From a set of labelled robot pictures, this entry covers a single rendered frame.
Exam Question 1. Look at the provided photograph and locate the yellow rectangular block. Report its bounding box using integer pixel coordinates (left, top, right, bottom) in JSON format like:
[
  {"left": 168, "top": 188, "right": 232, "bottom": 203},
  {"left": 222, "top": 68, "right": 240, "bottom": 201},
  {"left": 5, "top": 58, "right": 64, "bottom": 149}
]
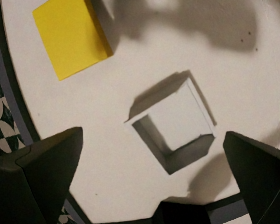
[{"left": 32, "top": 0, "right": 114, "bottom": 81}]

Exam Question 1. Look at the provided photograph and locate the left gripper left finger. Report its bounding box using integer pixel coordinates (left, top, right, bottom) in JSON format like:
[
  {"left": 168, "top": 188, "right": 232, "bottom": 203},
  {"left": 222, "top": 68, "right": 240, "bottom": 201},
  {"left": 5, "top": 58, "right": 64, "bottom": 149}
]
[{"left": 0, "top": 126, "right": 84, "bottom": 224}]

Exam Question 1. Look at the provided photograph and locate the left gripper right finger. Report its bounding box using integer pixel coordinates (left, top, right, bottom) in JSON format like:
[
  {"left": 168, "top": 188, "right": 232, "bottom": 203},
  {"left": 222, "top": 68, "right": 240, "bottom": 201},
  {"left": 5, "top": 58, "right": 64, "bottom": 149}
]
[{"left": 223, "top": 131, "right": 280, "bottom": 224}]

